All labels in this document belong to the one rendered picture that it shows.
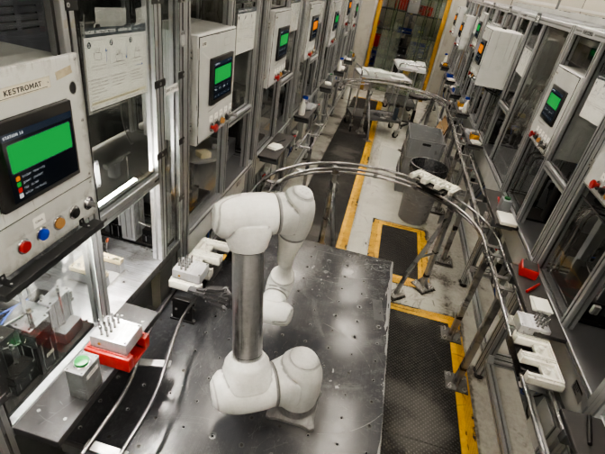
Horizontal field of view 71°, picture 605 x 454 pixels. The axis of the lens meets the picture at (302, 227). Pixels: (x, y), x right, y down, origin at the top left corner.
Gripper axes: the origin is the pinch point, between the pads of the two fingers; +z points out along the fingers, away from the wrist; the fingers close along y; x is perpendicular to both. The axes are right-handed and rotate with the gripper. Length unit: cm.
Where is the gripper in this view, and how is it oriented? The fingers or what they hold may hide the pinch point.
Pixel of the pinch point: (196, 291)
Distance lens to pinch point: 184.6
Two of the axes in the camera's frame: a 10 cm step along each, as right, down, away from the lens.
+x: -2.2, 4.9, -8.4
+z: -9.7, -2.4, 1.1
